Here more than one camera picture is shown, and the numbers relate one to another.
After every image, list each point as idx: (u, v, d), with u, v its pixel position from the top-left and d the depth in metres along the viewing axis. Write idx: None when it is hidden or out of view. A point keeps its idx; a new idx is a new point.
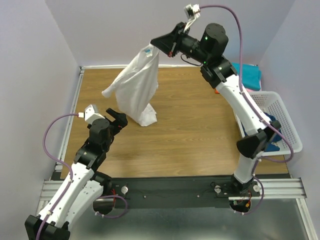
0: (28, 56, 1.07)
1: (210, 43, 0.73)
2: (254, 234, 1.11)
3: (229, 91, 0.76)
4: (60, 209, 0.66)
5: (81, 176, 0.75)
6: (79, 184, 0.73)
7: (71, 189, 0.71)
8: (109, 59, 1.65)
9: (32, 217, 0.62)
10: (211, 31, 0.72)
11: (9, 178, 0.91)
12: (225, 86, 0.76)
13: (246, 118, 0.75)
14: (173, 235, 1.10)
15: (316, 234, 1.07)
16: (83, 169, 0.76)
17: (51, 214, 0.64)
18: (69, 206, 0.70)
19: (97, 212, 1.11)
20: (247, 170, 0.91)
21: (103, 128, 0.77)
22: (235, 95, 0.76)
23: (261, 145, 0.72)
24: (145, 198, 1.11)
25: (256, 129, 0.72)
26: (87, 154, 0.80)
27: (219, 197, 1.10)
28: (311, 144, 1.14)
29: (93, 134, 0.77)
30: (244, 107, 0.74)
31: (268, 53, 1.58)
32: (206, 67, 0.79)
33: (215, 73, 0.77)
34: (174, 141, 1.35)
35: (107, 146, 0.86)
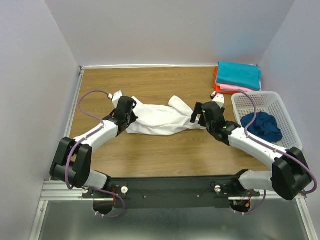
0: (27, 57, 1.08)
1: (209, 114, 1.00)
2: (254, 234, 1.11)
3: (237, 139, 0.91)
4: (93, 140, 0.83)
5: (110, 126, 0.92)
6: (108, 131, 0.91)
7: (102, 132, 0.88)
8: (109, 59, 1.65)
9: (67, 140, 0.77)
10: (205, 105, 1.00)
11: (9, 178, 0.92)
12: (233, 136, 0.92)
13: (262, 154, 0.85)
14: (173, 235, 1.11)
15: (316, 234, 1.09)
16: (112, 123, 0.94)
17: (86, 139, 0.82)
18: (96, 144, 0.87)
19: (97, 212, 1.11)
20: (257, 182, 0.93)
21: (130, 100, 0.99)
22: (244, 139, 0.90)
23: (289, 175, 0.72)
24: (145, 198, 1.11)
25: (272, 159, 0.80)
26: (113, 118, 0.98)
27: (219, 197, 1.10)
28: (311, 145, 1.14)
29: (122, 102, 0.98)
30: (255, 146, 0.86)
31: (269, 53, 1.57)
32: (216, 131, 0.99)
33: (223, 133, 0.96)
34: (174, 141, 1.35)
35: (128, 118, 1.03)
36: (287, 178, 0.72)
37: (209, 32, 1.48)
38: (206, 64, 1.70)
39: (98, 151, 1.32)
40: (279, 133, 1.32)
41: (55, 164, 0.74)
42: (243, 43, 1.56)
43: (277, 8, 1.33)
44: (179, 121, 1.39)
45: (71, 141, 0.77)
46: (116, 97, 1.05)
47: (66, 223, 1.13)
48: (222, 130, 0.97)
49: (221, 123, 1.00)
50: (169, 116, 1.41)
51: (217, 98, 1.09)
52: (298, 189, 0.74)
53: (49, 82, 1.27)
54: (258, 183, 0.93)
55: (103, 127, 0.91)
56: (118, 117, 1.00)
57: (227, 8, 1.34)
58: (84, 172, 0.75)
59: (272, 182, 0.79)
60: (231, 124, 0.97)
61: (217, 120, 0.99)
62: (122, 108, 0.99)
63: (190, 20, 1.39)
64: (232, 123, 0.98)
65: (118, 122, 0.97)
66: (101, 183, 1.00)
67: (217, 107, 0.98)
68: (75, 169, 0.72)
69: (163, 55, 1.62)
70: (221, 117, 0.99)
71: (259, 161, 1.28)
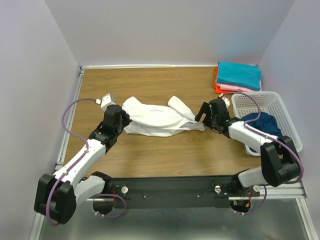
0: (28, 57, 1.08)
1: (214, 109, 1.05)
2: (254, 234, 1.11)
3: (235, 130, 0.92)
4: (75, 172, 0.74)
5: (96, 148, 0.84)
6: (94, 154, 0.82)
7: (86, 157, 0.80)
8: (109, 59, 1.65)
9: (46, 177, 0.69)
10: (212, 100, 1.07)
11: (9, 178, 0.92)
12: (232, 127, 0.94)
13: (255, 141, 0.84)
14: (173, 235, 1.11)
15: (316, 234, 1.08)
16: (98, 144, 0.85)
17: (66, 175, 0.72)
18: (81, 173, 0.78)
19: (97, 212, 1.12)
20: (256, 181, 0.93)
21: (117, 111, 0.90)
22: (241, 129, 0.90)
23: (276, 159, 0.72)
24: (145, 198, 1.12)
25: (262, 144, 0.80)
26: (100, 134, 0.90)
27: (219, 197, 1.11)
28: (312, 145, 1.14)
29: (107, 116, 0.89)
30: (249, 134, 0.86)
31: (268, 53, 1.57)
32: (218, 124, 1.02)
33: (224, 125, 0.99)
34: (174, 141, 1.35)
35: (118, 131, 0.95)
36: (274, 162, 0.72)
37: (209, 32, 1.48)
38: (206, 64, 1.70)
39: None
40: (280, 132, 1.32)
41: (38, 203, 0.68)
42: (244, 43, 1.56)
43: (277, 8, 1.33)
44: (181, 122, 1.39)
45: (52, 178, 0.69)
46: (104, 102, 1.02)
47: (66, 223, 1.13)
48: (224, 122, 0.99)
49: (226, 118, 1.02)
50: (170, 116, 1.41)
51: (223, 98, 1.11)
52: (286, 178, 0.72)
53: (49, 82, 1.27)
54: (257, 180, 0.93)
55: (87, 151, 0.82)
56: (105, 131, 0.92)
57: (227, 9, 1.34)
58: (69, 207, 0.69)
59: (262, 169, 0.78)
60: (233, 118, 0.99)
61: (221, 114, 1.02)
62: (109, 121, 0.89)
63: (190, 20, 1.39)
64: (235, 117, 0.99)
65: (106, 138, 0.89)
66: (99, 186, 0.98)
67: (222, 101, 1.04)
68: (58, 208, 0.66)
69: (163, 55, 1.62)
70: (226, 111, 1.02)
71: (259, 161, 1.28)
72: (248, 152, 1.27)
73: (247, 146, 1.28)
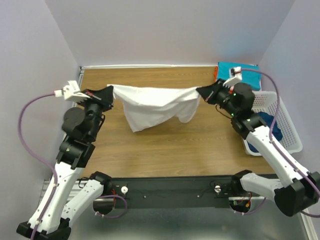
0: (28, 56, 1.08)
1: (238, 100, 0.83)
2: (254, 234, 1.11)
3: (258, 141, 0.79)
4: (50, 215, 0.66)
5: (67, 177, 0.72)
6: (65, 186, 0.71)
7: (58, 194, 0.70)
8: (110, 59, 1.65)
9: (22, 226, 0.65)
10: (239, 89, 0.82)
11: (9, 178, 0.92)
12: (254, 135, 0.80)
13: (279, 167, 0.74)
14: (173, 235, 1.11)
15: (316, 234, 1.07)
16: (68, 169, 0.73)
17: (41, 223, 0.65)
18: (60, 209, 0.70)
19: (97, 212, 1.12)
20: (257, 190, 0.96)
21: (77, 123, 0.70)
22: (266, 144, 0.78)
23: (299, 198, 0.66)
24: (145, 198, 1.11)
25: (290, 178, 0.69)
26: (70, 150, 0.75)
27: (219, 197, 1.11)
28: (311, 144, 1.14)
29: (68, 132, 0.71)
30: (276, 156, 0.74)
31: (268, 53, 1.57)
32: (236, 120, 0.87)
33: (244, 125, 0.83)
34: (174, 141, 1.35)
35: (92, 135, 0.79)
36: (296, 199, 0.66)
37: (209, 32, 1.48)
38: (207, 64, 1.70)
39: (98, 151, 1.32)
40: (279, 133, 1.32)
41: None
42: (244, 42, 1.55)
43: (277, 7, 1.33)
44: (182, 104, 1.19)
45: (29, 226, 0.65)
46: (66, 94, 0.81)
47: None
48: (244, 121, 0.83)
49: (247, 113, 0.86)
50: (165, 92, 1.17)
51: (237, 75, 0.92)
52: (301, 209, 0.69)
53: (49, 83, 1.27)
54: (259, 190, 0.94)
55: (57, 184, 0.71)
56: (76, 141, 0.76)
57: (226, 9, 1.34)
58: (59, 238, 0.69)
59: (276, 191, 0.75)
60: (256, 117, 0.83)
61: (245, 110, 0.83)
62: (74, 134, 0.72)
63: (190, 20, 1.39)
64: (260, 119, 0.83)
65: (78, 154, 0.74)
66: (98, 192, 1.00)
67: (252, 96, 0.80)
68: None
69: (164, 55, 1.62)
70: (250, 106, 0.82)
71: (259, 161, 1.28)
72: (248, 152, 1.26)
73: (247, 146, 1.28)
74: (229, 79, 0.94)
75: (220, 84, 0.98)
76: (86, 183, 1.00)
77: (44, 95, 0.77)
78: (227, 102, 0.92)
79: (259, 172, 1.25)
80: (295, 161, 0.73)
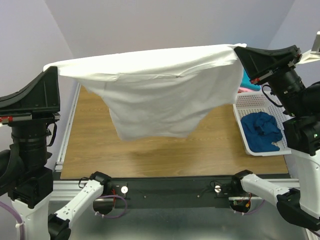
0: (29, 56, 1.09)
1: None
2: (254, 234, 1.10)
3: (312, 166, 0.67)
4: None
5: (29, 215, 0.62)
6: (32, 223, 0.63)
7: (28, 230, 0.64)
8: None
9: None
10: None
11: None
12: (312, 159, 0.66)
13: (311, 197, 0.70)
14: (173, 235, 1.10)
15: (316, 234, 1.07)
16: (24, 209, 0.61)
17: None
18: (43, 233, 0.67)
19: (97, 212, 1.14)
20: (259, 192, 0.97)
21: None
22: (317, 173, 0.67)
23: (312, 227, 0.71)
24: (145, 198, 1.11)
25: (318, 215, 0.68)
26: (18, 189, 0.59)
27: (219, 197, 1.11)
28: None
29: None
30: (319, 189, 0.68)
31: None
32: (296, 128, 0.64)
33: (308, 138, 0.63)
34: (174, 141, 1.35)
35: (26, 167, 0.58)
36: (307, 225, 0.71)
37: (209, 31, 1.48)
38: None
39: (98, 150, 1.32)
40: (280, 132, 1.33)
41: None
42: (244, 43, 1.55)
43: None
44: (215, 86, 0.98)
45: None
46: None
47: None
48: (311, 135, 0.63)
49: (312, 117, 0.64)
50: (183, 54, 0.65)
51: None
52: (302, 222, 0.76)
53: None
54: (257, 191, 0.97)
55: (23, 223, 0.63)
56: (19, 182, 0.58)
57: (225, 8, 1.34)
58: None
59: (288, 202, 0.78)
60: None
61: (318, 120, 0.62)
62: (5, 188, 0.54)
63: (190, 19, 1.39)
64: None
65: (30, 192, 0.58)
66: (98, 192, 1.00)
67: None
68: None
69: None
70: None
71: (259, 161, 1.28)
72: (248, 152, 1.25)
73: (247, 146, 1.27)
74: (309, 57, 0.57)
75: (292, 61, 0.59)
76: (86, 184, 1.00)
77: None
78: (295, 96, 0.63)
79: (259, 172, 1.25)
80: None
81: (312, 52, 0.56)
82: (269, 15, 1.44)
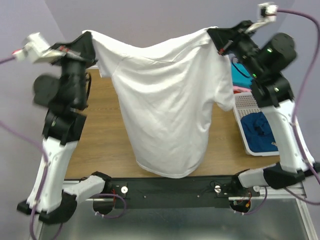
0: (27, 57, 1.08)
1: (270, 57, 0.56)
2: (254, 234, 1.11)
3: (276, 116, 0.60)
4: (47, 195, 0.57)
5: (58, 154, 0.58)
6: (58, 164, 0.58)
7: (52, 171, 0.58)
8: None
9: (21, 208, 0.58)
10: (278, 43, 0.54)
11: None
12: (276, 111, 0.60)
13: (287, 151, 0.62)
14: (173, 235, 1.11)
15: (316, 234, 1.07)
16: (57, 146, 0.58)
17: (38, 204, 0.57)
18: (59, 184, 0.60)
19: (97, 212, 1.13)
20: (256, 182, 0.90)
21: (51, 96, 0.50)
22: (286, 126, 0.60)
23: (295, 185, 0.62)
24: (145, 198, 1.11)
25: (295, 169, 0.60)
26: (55, 123, 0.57)
27: (219, 197, 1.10)
28: (311, 144, 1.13)
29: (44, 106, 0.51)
30: (289, 140, 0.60)
31: None
32: (259, 85, 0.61)
33: (268, 93, 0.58)
34: None
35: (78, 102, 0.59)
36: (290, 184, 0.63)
37: None
38: None
39: (98, 150, 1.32)
40: None
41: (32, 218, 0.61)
42: None
43: None
44: (204, 77, 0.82)
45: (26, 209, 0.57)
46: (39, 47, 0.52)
47: (67, 222, 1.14)
48: (271, 89, 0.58)
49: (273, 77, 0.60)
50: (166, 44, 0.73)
51: (271, 18, 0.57)
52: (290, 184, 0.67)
53: None
54: (255, 180, 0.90)
55: (49, 163, 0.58)
56: (61, 112, 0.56)
57: None
58: (64, 211, 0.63)
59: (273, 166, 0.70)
60: (284, 82, 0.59)
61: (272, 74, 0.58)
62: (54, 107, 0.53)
63: None
64: (289, 86, 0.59)
65: (67, 127, 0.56)
66: (100, 186, 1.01)
67: (294, 56, 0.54)
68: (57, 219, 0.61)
69: None
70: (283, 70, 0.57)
71: (259, 161, 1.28)
72: (248, 152, 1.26)
73: (247, 146, 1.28)
74: (257, 24, 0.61)
75: (244, 29, 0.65)
76: (89, 177, 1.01)
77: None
78: (250, 57, 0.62)
79: None
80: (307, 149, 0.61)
81: (258, 20, 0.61)
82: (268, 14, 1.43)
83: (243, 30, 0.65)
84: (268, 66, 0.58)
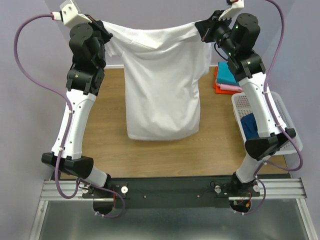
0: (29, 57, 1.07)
1: (239, 33, 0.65)
2: (254, 234, 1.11)
3: (250, 86, 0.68)
4: (71, 142, 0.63)
5: (81, 104, 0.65)
6: (81, 113, 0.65)
7: (75, 120, 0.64)
8: (109, 59, 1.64)
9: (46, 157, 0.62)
10: (243, 20, 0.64)
11: (9, 178, 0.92)
12: (250, 82, 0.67)
13: (262, 117, 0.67)
14: (173, 235, 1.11)
15: (316, 234, 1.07)
16: (80, 95, 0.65)
17: (63, 150, 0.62)
18: (80, 136, 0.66)
19: (97, 212, 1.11)
20: (249, 171, 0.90)
21: (86, 38, 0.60)
22: (258, 95, 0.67)
23: (270, 150, 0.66)
24: (145, 198, 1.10)
25: (268, 132, 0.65)
26: (79, 75, 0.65)
27: (219, 197, 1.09)
28: (311, 144, 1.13)
29: (76, 49, 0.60)
30: (261, 104, 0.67)
31: (269, 53, 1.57)
32: (233, 59, 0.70)
33: (242, 66, 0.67)
34: (175, 142, 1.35)
35: (100, 61, 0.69)
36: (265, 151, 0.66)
37: None
38: None
39: (98, 150, 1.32)
40: None
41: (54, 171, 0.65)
42: None
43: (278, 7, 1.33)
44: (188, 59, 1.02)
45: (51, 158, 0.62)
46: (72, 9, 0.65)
47: (67, 222, 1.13)
48: (243, 61, 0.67)
49: (245, 52, 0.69)
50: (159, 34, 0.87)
51: (234, 5, 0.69)
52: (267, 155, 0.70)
53: (49, 82, 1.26)
54: (251, 171, 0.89)
55: (73, 112, 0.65)
56: (87, 61, 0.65)
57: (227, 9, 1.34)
58: (83, 166, 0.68)
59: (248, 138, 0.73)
60: (256, 57, 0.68)
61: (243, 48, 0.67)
62: (85, 53, 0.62)
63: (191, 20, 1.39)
64: (259, 60, 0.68)
65: (89, 78, 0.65)
66: (103, 180, 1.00)
67: (257, 30, 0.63)
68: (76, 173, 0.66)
69: None
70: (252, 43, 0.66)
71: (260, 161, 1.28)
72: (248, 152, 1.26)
73: None
74: (226, 11, 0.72)
75: (217, 17, 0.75)
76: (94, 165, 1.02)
77: (41, 16, 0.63)
78: (226, 38, 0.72)
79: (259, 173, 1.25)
80: (279, 115, 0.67)
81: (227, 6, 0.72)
82: (270, 14, 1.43)
83: (216, 18, 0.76)
84: (239, 43, 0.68)
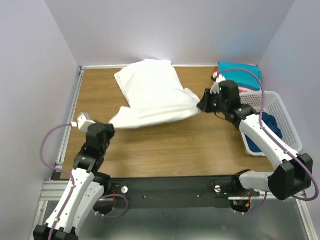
0: (29, 56, 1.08)
1: (224, 93, 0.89)
2: (254, 234, 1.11)
3: (249, 127, 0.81)
4: (67, 214, 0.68)
5: (83, 180, 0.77)
6: (82, 188, 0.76)
7: (75, 194, 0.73)
8: (109, 59, 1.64)
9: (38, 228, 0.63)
10: (223, 83, 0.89)
11: (9, 178, 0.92)
12: (246, 122, 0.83)
13: (270, 151, 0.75)
14: (173, 235, 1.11)
15: (316, 234, 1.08)
16: (84, 173, 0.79)
17: (58, 221, 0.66)
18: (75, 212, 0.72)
19: (97, 212, 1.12)
20: (259, 186, 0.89)
21: (99, 131, 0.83)
22: (257, 130, 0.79)
23: (290, 182, 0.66)
24: (145, 198, 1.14)
25: (280, 160, 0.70)
26: (85, 158, 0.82)
27: (219, 197, 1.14)
28: (312, 143, 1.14)
29: (89, 137, 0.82)
30: (264, 139, 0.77)
31: (268, 53, 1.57)
32: (228, 112, 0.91)
33: (236, 114, 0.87)
34: (175, 141, 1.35)
35: (103, 150, 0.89)
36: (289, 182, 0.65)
37: (209, 33, 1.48)
38: (206, 64, 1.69)
39: None
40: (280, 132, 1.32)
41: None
42: (244, 43, 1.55)
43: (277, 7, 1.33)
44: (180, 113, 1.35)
45: (45, 228, 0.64)
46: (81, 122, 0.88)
47: None
48: (235, 110, 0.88)
49: (236, 104, 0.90)
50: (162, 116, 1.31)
51: (217, 79, 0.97)
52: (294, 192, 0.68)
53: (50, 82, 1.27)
54: (258, 185, 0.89)
55: (74, 186, 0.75)
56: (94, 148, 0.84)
57: (226, 9, 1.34)
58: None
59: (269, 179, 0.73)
60: (247, 107, 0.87)
61: (231, 100, 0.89)
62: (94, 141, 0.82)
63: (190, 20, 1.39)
64: (249, 107, 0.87)
65: (93, 161, 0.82)
66: (98, 195, 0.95)
67: (236, 86, 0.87)
68: None
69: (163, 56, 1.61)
70: (238, 97, 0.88)
71: (260, 161, 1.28)
72: (248, 152, 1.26)
73: (247, 146, 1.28)
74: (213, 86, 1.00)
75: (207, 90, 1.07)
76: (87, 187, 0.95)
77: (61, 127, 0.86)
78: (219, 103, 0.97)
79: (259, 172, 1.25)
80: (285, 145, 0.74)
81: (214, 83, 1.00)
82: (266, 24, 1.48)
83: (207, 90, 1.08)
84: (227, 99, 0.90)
